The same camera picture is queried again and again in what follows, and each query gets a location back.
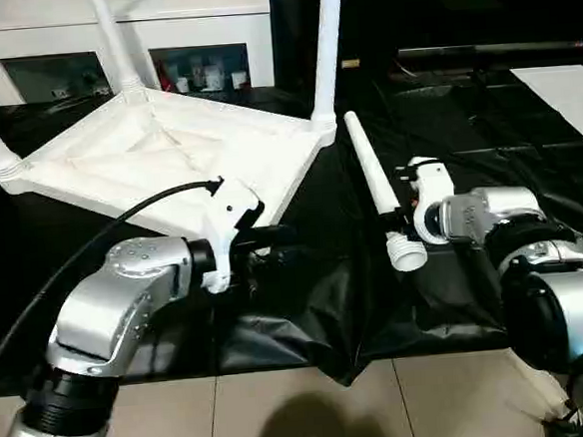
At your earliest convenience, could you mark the white plastic table top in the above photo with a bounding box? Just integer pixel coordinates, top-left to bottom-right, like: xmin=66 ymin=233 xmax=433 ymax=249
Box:
xmin=0 ymin=73 xmax=348 ymax=279

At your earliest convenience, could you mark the black work mat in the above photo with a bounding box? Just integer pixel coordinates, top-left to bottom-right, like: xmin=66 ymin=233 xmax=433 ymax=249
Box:
xmin=0 ymin=60 xmax=583 ymax=413

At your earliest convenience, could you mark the white side board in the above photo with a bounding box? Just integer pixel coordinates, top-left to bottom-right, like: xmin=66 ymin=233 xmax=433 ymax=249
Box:
xmin=508 ymin=62 xmax=583 ymax=162

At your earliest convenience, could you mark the white glass-door cabinet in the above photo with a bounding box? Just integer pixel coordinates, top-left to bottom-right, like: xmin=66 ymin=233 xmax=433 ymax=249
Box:
xmin=0 ymin=0 xmax=278 ymax=108

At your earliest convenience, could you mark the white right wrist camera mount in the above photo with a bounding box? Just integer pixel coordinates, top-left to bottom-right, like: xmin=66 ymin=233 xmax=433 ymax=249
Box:
xmin=406 ymin=154 xmax=458 ymax=246

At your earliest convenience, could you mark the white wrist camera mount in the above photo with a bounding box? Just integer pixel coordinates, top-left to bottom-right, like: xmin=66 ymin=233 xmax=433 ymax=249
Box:
xmin=193 ymin=175 xmax=273 ymax=295
xmin=406 ymin=154 xmax=458 ymax=246

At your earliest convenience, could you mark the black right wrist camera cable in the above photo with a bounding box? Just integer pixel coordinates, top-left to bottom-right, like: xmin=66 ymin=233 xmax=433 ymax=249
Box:
xmin=392 ymin=163 xmax=423 ymax=186

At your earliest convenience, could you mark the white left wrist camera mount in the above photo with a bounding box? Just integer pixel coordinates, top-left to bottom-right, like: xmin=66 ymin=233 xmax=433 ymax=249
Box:
xmin=193 ymin=175 xmax=273 ymax=295

